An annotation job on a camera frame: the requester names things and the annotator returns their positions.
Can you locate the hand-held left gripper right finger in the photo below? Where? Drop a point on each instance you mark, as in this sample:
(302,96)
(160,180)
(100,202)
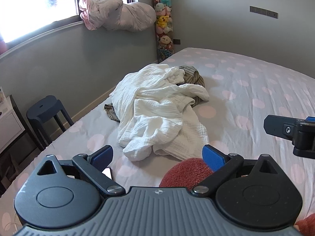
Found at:
(212,157)

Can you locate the grey patterned cloth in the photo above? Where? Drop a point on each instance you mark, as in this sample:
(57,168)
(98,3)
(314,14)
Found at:
(112,111)

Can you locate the white muslin garment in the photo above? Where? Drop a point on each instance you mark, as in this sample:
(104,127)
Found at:
(145,83)
(160,123)

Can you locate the grey wall switch panel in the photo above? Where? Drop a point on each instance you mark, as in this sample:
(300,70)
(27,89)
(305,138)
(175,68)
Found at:
(263,11)

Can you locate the dark blue plastic stool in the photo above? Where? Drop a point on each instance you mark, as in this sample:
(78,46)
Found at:
(45,111)

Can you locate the window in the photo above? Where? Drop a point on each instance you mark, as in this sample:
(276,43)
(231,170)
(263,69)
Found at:
(27,7)

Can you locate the hanging plush toy organizer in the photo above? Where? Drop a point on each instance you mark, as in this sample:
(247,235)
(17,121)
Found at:
(164,29)

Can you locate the bed with pink dotted sheet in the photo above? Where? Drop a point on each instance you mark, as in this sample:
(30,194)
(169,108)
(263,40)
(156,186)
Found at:
(246,78)

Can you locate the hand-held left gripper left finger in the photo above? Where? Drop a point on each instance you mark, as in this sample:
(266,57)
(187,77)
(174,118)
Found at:
(102,156)

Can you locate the pink bundled duvet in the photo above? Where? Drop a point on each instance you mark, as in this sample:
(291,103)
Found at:
(123,13)

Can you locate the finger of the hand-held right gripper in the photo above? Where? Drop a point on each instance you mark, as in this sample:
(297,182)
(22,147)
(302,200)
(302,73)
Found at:
(278,126)

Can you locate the dark wall socket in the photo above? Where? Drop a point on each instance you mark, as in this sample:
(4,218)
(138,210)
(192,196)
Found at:
(176,41)

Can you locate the white bedside cabinet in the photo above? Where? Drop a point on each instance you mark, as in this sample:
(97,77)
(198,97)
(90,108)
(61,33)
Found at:
(11,123)

